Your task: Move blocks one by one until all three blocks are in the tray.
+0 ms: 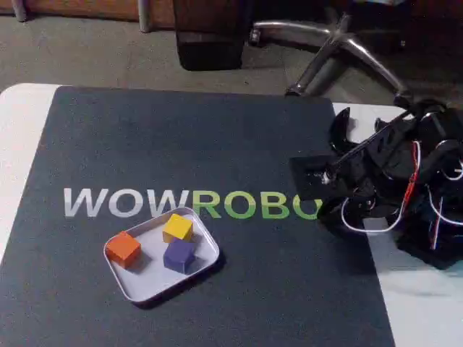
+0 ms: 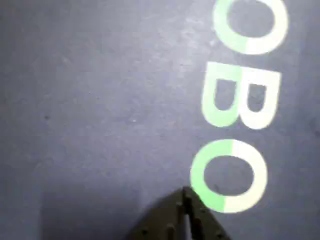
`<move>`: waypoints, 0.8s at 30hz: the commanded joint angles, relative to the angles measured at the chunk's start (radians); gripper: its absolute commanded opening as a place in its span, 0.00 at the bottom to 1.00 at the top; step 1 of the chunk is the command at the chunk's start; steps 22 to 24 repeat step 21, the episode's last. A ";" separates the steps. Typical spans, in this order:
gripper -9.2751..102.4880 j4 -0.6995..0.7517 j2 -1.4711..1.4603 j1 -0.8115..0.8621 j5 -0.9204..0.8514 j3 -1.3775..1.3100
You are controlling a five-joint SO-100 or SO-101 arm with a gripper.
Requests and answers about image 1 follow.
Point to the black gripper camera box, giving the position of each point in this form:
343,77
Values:
311,177

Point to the black mat with WOWROBO print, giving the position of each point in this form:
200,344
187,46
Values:
144,144

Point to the yellow wooden block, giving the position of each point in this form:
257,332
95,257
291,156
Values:
177,227

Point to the orange wooden block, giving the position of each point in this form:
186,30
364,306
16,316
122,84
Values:
123,249

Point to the black table clamp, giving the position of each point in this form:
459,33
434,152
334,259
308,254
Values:
340,130

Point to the brown wooden panel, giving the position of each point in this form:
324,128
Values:
79,7

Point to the purple wooden block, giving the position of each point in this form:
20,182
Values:
179,254

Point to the grey metal pole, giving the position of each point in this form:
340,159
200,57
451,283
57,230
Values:
19,9
144,14

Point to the chrome office chair base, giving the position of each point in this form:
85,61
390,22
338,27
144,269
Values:
343,43

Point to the white metal tray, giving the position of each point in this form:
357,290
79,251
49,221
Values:
152,285

